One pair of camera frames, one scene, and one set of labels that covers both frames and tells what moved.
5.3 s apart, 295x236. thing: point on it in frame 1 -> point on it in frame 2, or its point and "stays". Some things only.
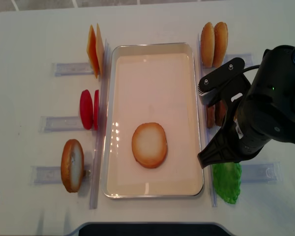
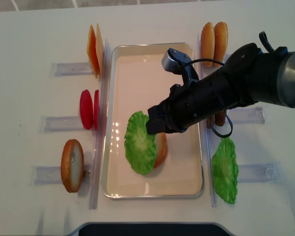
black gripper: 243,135 -> 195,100
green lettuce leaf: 227,178 -> 140,144
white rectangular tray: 151,134 stays
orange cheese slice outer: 91,51 stays
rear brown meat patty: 221,109 stays
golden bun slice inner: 207,44 stays
